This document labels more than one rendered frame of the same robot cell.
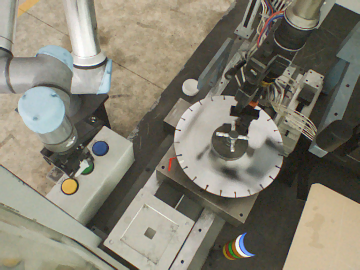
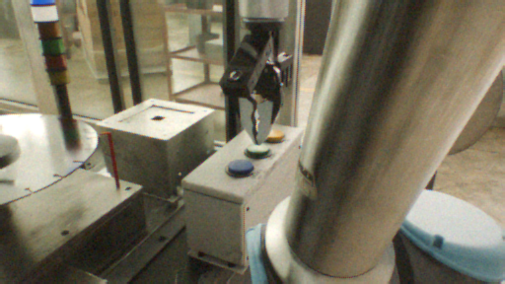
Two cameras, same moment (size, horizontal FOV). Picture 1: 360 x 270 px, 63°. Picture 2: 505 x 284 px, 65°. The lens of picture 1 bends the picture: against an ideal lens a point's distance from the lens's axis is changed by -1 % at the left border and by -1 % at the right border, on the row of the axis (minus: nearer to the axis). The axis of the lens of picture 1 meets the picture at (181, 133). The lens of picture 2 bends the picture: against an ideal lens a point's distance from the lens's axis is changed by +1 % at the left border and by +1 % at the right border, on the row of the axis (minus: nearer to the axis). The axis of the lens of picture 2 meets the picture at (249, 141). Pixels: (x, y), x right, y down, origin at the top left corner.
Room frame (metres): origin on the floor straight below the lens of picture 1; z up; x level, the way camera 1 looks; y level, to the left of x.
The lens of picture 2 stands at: (0.87, 0.29, 1.21)
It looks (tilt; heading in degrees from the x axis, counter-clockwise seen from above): 25 degrees down; 184
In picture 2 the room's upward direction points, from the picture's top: straight up
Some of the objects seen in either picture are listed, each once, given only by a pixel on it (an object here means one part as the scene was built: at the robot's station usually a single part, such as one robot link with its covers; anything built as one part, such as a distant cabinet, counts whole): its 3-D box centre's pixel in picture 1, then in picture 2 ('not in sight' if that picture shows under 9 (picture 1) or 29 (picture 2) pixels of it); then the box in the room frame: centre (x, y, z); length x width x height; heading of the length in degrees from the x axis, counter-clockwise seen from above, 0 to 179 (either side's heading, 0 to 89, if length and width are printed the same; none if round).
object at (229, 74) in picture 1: (241, 72); not in sight; (0.45, -0.11, 1.21); 0.08 x 0.06 x 0.03; 159
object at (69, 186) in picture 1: (69, 186); (272, 137); (0.18, 0.28, 0.90); 0.04 x 0.04 x 0.02
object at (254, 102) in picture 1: (255, 97); not in sight; (0.57, -0.22, 0.95); 0.10 x 0.03 x 0.07; 159
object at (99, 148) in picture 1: (100, 148); (240, 170); (0.31, 0.23, 0.90); 0.04 x 0.04 x 0.02
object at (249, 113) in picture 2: (81, 167); (253, 115); (0.23, 0.25, 0.96); 0.06 x 0.03 x 0.09; 159
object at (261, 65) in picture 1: (254, 76); not in sight; (0.47, -0.15, 1.17); 0.06 x 0.05 x 0.20; 150
